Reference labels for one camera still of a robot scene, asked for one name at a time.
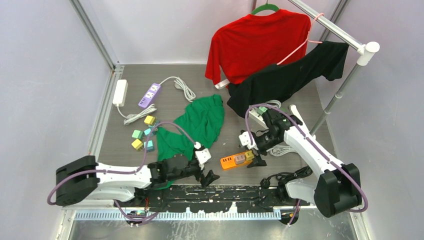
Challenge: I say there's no yellow plug adapter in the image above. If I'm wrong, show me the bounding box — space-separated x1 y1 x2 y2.
131 139 144 151
143 115 157 126
244 150 255 162

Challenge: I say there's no orange power strip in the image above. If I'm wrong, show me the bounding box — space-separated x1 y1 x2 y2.
220 151 251 170

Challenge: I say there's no teal plug adapter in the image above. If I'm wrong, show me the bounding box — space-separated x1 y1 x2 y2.
144 140 155 153
143 127 157 137

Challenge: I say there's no light green plug adapter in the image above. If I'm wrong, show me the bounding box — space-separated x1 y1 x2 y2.
131 129 144 140

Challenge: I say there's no purple power strip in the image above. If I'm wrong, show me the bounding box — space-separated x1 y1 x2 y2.
138 83 161 109

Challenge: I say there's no white power strip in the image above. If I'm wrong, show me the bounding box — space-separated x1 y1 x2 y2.
112 79 128 107
248 107 268 129

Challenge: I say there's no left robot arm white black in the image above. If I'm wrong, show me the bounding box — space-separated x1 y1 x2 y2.
48 154 219 207

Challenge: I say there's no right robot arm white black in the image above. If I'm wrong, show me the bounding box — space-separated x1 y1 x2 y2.
238 104 369 218

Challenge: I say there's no pink plug adapter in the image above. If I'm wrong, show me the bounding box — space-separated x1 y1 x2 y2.
234 154 246 165

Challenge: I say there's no mint plug adapter back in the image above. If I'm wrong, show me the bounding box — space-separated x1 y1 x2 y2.
257 106 268 116

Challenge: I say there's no green t-shirt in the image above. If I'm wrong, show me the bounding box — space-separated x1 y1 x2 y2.
148 94 225 190

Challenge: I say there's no black t-shirt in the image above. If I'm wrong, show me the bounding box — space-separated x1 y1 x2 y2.
227 41 350 117

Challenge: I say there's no red t-shirt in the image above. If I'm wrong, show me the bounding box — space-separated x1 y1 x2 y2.
204 9 311 85

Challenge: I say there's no pink clothes hanger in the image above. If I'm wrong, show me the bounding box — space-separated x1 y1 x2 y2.
277 12 325 65

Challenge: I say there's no silver clothes rack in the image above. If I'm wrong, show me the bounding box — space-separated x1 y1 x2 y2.
290 0 381 135

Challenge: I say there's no green clothes hanger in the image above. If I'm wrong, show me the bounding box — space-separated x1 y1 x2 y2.
251 3 280 15

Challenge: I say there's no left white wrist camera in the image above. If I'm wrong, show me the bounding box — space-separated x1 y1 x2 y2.
194 142 212 168

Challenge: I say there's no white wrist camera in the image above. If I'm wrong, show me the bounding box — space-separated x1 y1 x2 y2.
194 142 212 168
238 131 257 150

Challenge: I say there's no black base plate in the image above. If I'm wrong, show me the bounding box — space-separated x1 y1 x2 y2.
113 184 311 214

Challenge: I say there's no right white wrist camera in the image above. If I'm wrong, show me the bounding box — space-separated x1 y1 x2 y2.
238 131 257 150

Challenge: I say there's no black coiled cable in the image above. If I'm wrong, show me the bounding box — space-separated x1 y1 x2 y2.
260 165 314 190

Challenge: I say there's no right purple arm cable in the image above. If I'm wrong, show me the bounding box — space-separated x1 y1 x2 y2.
244 103 369 226

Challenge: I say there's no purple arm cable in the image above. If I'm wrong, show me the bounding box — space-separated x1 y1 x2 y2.
244 103 369 226
46 120 203 227

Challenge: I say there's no white power strip cable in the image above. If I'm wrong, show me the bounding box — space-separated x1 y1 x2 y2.
115 102 158 127

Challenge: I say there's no purple strip white cable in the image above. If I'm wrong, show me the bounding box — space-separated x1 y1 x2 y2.
158 76 197 103

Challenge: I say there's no aluminium frame rail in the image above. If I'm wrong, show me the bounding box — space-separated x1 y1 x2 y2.
69 0 125 133

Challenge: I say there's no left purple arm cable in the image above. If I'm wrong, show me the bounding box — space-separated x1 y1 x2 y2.
46 120 203 227

